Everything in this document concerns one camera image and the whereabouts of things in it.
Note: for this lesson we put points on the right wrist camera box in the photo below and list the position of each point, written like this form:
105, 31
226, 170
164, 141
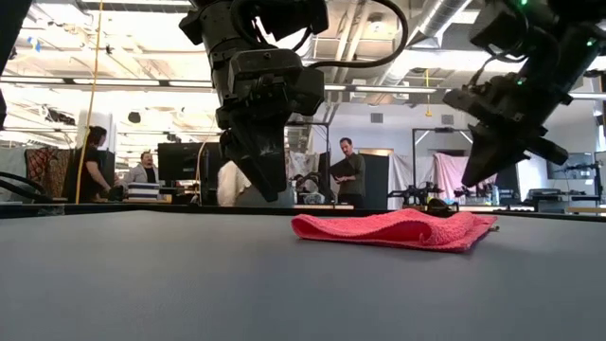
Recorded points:
499, 26

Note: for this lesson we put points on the black stand frame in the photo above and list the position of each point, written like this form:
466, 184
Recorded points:
435, 129

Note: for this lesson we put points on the pink hanging cloth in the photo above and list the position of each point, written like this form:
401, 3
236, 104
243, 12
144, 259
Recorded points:
447, 173

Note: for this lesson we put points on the small black ceiling dome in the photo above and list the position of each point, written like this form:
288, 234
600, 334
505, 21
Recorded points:
134, 117

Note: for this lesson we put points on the black monitor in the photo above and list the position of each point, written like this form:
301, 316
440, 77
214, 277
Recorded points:
180, 161

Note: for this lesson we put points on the black cabinet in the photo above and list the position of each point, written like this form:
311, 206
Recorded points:
112, 161

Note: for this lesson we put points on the white ceiling light strip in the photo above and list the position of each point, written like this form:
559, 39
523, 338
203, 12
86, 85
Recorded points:
118, 82
589, 96
335, 87
395, 89
189, 84
33, 79

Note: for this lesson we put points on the stack of white bins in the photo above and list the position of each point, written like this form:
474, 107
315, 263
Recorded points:
142, 192

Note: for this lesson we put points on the blue ceiling tag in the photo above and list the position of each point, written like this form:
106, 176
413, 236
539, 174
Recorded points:
34, 43

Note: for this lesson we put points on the background black robot arm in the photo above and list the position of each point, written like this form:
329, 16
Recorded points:
416, 193

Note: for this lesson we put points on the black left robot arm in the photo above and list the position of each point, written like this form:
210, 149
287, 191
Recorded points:
213, 23

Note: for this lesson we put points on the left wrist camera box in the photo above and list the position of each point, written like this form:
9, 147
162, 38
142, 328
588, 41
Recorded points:
305, 92

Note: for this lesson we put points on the black monitor on arm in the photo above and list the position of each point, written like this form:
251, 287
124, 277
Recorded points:
580, 168

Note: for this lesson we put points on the silver slanted duct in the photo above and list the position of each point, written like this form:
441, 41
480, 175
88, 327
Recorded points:
440, 23

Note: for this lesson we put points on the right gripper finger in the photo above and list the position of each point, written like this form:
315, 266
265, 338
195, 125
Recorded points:
494, 149
544, 149

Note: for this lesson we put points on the black panel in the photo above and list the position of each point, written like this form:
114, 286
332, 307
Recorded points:
511, 187

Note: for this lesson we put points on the white hanging cloth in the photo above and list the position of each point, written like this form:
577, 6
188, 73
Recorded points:
402, 170
303, 163

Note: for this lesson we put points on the black partition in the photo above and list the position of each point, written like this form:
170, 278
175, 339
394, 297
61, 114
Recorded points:
376, 184

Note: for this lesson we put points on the red patterned cloth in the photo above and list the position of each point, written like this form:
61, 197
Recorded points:
47, 170

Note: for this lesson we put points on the pink towel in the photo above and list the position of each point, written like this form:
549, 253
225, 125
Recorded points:
402, 232

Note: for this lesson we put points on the black laptop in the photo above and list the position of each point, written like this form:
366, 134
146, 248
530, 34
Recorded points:
341, 169

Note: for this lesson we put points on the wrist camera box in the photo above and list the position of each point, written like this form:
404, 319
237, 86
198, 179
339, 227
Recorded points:
499, 26
305, 92

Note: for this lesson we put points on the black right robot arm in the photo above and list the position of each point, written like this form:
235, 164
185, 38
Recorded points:
577, 28

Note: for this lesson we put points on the grey equipment box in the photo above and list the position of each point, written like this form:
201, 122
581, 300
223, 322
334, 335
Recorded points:
544, 193

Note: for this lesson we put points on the grey wall vent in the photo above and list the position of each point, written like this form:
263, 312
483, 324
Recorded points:
377, 118
447, 119

